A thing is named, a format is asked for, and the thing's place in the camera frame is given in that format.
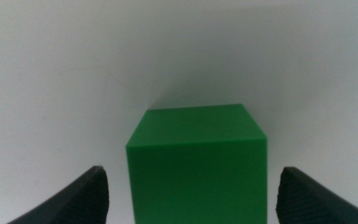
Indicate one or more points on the green cube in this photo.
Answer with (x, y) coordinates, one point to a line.
(197, 168)

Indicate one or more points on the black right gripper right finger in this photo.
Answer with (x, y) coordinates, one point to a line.
(303, 202)

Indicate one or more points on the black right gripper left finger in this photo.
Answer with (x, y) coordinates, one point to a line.
(79, 199)

